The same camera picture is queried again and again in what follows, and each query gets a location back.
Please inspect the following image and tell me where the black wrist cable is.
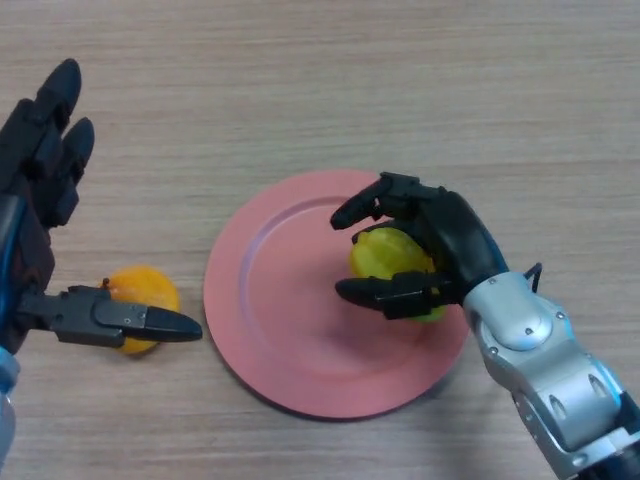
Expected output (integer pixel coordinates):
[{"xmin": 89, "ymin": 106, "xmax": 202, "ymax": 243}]
[{"xmin": 522, "ymin": 262, "xmax": 544, "ymax": 293}]

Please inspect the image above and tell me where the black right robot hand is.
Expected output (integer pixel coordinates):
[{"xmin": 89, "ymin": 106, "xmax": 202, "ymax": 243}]
[{"xmin": 329, "ymin": 171, "xmax": 512, "ymax": 322}]

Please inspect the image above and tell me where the pink round plate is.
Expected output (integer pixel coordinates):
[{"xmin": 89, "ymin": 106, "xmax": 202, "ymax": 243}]
[{"xmin": 203, "ymin": 169, "xmax": 471, "ymax": 420}]

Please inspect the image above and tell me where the yellow starfruit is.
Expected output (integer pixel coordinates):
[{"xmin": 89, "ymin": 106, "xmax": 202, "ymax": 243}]
[{"xmin": 348, "ymin": 226, "xmax": 448, "ymax": 325}]

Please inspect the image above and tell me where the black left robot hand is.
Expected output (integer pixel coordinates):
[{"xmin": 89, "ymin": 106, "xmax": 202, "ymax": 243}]
[{"xmin": 0, "ymin": 58, "xmax": 204, "ymax": 357}]

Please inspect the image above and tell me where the orange fruit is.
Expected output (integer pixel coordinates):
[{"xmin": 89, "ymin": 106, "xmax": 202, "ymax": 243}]
[{"xmin": 102, "ymin": 263, "xmax": 181, "ymax": 357}]

